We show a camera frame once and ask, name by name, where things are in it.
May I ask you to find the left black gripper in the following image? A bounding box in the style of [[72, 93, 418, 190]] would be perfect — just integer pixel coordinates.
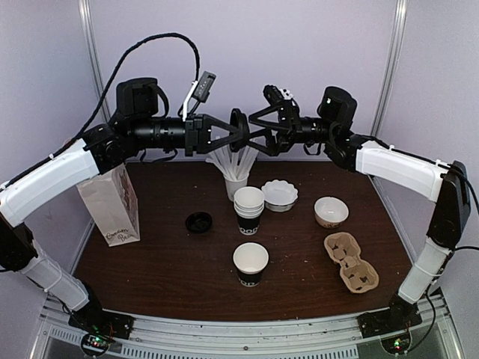
[[130, 112, 244, 156]]

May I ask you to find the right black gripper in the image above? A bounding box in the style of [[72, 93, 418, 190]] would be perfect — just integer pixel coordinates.
[[241, 99, 336, 156]]

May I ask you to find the black cup lid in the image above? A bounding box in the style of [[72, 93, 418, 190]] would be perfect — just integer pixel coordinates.
[[230, 108, 250, 153]]

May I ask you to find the stack of paper cups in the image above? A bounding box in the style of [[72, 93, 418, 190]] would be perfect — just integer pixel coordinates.
[[234, 186, 265, 236]]

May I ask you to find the single black paper cup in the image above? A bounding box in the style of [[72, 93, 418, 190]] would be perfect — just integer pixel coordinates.
[[232, 242, 269, 288]]

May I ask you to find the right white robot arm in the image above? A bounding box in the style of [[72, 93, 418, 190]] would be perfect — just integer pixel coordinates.
[[248, 85, 475, 331]]

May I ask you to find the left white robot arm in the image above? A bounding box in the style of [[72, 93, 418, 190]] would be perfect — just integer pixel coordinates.
[[1, 78, 242, 332]]

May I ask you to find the white cup of straws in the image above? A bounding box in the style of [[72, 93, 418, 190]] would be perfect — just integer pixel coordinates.
[[206, 146, 259, 202]]

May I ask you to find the white scalloped bowl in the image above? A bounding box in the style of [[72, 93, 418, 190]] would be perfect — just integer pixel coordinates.
[[261, 179, 299, 212]]

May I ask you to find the black lid on table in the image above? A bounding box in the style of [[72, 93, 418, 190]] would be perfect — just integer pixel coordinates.
[[185, 212, 213, 233]]

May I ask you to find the white round bowl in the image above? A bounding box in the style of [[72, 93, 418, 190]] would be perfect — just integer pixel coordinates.
[[314, 197, 350, 229]]

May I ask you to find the white paper bag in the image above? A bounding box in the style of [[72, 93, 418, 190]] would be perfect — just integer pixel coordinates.
[[76, 164, 140, 247]]

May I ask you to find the cardboard cup carrier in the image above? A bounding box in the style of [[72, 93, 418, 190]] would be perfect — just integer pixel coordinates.
[[323, 232, 379, 294]]

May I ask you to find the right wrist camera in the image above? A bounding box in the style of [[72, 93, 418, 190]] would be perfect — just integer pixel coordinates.
[[263, 85, 298, 111]]

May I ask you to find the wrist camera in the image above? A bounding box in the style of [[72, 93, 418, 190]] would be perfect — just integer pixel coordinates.
[[263, 85, 298, 111], [181, 71, 216, 121]]

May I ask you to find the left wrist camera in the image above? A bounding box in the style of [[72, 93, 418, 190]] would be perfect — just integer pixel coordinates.
[[181, 71, 216, 121]]

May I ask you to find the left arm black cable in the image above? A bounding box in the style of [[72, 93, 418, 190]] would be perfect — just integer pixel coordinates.
[[0, 32, 200, 188]]

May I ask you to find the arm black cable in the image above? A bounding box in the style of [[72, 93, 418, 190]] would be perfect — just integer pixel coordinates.
[[426, 164, 479, 334], [0, 32, 200, 188]]

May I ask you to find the left aluminium post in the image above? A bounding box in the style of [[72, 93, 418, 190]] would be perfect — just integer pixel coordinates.
[[78, 0, 105, 99]]

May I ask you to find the aluminium post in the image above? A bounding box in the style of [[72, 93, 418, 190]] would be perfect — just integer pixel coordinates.
[[370, 0, 408, 137], [78, 0, 105, 99]]

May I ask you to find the right aluminium post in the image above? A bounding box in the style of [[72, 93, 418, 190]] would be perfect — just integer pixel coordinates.
[[370, 0, 408, 137]]

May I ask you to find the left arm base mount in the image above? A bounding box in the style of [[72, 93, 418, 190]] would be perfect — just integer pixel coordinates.
[[63, 303, 134, 341]]

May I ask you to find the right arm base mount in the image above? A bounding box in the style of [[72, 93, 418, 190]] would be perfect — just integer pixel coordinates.
[[357, 309, 422, 338]]

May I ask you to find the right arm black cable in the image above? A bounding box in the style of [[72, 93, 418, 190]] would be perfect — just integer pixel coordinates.
[[426, 164, 479, 334]]

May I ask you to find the aluminium front rail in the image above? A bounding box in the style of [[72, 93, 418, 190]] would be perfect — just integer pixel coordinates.
[[29, 291, 461, 359]]

